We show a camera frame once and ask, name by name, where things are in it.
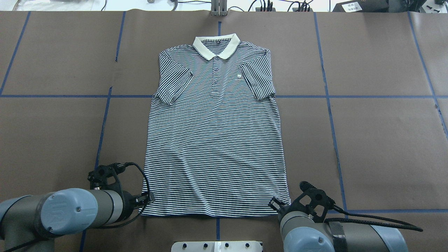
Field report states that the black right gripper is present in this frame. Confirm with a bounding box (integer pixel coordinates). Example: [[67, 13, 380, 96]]
[[268, 197, 315, 222]]

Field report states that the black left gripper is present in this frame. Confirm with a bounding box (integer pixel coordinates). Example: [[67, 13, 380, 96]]
[[121, 190, 155, 219]]

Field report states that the navy white striped polo shirt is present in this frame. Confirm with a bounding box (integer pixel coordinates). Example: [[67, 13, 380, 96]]
[[143, 34, 291, 218]]

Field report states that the right grey silver robot arm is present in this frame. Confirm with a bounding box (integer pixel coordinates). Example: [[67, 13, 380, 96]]
[[269, 197, 409, 252]]

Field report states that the left grey silver robot arm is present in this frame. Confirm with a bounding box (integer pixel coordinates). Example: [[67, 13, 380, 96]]
[[1, 188, 155, 252]]

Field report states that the blue tape line right lengthwise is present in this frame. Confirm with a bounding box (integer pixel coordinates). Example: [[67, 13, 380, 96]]
[[313, 12, 347, 210]]

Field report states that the blue tape line lengthwise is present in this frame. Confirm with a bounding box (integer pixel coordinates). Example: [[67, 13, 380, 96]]
[[313, 12, 347, 210], [79, 11, 126, 252]]

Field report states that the blue tape line far crosswise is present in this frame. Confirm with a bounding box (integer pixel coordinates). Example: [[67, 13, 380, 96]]
[[1, 94, 448, 99]]

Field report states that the blue tape line left lengthwise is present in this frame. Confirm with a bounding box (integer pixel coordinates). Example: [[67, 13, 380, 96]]
[[79, 11, 126, 252]]

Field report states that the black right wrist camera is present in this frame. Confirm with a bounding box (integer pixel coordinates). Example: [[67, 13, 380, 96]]
[[293, 181, 335, 223]]

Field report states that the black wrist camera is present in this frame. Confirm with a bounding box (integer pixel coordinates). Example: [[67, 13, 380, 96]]
[[87, 163, 125, 197], [293, 181, 335, 223]]

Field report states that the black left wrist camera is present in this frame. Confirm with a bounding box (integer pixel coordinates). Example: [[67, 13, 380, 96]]
[[87, 163, 125, 197]]

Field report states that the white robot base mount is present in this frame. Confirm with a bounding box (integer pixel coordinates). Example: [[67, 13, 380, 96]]
[[171, 240, 264, 252]]

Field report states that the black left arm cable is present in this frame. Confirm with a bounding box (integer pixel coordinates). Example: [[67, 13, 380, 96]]
[[0, 162, 151, 252]]

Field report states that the aluminium frame post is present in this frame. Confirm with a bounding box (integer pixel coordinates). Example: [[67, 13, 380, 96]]
[[210, 0, 228, 16]]

